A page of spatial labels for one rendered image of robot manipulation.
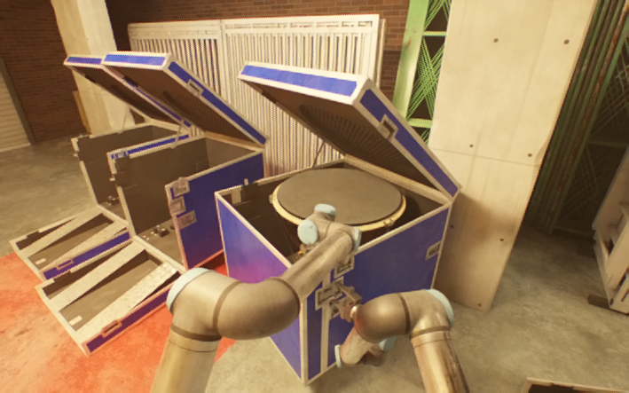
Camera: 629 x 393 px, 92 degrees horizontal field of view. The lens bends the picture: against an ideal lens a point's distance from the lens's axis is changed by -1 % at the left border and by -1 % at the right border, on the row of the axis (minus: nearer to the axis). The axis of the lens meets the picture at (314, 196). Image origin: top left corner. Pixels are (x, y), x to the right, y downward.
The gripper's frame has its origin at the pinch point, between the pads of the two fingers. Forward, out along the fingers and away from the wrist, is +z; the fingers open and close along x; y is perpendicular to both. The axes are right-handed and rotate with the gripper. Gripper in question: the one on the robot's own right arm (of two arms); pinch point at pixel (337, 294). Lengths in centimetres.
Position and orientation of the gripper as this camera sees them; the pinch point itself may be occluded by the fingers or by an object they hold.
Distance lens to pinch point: 160.2
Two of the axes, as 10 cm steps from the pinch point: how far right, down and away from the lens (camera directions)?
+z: -6.0, -3.7, 7.1
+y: -7.9, 0.9, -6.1
